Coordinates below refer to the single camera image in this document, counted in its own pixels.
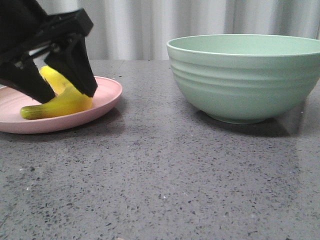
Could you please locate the white pleated curtain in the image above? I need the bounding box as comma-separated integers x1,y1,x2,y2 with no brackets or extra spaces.
40,0,320,60

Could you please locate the yellow banana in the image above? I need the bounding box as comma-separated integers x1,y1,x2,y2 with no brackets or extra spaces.
20,65,93,120

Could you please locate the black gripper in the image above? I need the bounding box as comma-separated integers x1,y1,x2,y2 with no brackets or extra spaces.
0,0,98,104

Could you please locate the pink plate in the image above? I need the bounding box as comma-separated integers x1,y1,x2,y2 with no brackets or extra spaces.
0,76,123,134

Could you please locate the green ribbed bowl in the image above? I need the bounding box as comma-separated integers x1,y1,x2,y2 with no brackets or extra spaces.
166,34,320,124

